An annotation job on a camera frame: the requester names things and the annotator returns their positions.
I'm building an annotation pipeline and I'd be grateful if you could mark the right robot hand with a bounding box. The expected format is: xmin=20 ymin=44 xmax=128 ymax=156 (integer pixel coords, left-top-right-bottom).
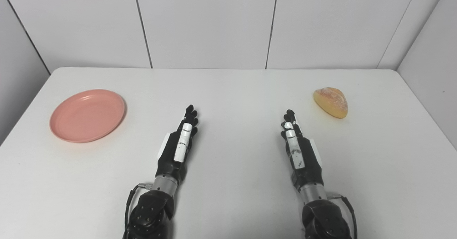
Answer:
xmin=281 ymin=109 xmax=324 ymax=189

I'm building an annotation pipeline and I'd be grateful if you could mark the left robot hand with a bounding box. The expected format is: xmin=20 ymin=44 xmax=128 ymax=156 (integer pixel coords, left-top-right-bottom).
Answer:
xmin=156 ymin=105 xmax=199 ymax=181

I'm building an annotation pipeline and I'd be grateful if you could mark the bread roll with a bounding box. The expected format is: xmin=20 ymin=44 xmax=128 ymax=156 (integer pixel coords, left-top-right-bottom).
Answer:
xmin=313 ymin=87 xmax=348 ymax=119

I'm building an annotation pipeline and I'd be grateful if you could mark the pink plate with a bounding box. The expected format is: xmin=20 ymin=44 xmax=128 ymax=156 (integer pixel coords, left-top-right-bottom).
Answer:
xmin=50 ymin=89 xmax=126 ymax=143

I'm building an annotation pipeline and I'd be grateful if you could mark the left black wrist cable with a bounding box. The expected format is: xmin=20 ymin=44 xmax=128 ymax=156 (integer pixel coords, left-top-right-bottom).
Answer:
xmin=124 ymin=183 xmax=152 ymax=239

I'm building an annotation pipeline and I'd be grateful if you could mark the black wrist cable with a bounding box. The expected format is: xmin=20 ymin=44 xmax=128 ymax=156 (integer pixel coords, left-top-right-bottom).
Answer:
xmin=328 ymin=195 xmax=358 ymax=239
xmin=124 ymin=183 xmax=152 ymax=239

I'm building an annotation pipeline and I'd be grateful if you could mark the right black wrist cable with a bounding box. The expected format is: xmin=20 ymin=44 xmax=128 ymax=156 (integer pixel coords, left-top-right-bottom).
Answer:
xmin=328 ymin=195 xmax=358 ymax=239

